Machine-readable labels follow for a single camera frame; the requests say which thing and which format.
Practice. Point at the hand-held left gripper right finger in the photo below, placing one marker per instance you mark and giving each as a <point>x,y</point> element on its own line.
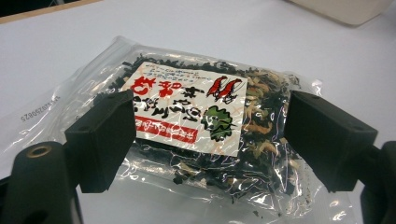
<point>330,137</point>

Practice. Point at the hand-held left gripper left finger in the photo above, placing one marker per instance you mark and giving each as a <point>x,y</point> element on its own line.
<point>102,140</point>

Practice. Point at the clear dried seaweed packet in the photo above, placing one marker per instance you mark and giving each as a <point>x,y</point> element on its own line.
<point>193,118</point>

